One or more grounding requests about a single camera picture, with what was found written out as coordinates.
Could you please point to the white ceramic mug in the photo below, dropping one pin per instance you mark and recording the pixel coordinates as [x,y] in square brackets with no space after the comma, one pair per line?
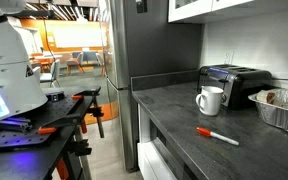
[209,100]

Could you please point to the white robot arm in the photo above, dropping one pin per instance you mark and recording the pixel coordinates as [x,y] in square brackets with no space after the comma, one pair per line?
[19,88]

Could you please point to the stainless steel refrigerator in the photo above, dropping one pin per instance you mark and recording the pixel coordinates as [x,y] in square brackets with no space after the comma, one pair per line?
[140,49]

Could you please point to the white lower cabinet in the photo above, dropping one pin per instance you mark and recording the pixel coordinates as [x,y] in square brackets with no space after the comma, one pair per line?
[157,159]

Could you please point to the white cabinet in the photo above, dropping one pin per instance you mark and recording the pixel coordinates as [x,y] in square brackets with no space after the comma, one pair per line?
[157,159]
[205,11]

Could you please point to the orange capped white marker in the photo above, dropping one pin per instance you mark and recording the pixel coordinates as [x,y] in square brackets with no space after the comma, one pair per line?
[208,133]

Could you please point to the white upper cabinet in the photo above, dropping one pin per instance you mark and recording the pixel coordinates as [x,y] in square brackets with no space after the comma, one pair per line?
[205,11]

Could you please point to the black four-slot toaster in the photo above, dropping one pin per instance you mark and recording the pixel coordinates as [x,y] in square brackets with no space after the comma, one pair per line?
[237,83]

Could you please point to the orange black clamp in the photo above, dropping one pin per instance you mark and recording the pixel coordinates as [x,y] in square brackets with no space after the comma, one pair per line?
[68,120]

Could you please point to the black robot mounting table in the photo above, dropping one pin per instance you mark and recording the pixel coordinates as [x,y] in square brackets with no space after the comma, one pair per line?
[28,155]

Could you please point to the aluminium foil tray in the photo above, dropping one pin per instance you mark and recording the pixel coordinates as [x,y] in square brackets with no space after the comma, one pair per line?
[272,106]

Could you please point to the white wall outlet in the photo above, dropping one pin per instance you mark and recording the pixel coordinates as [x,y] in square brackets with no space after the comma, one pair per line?
[229,56]

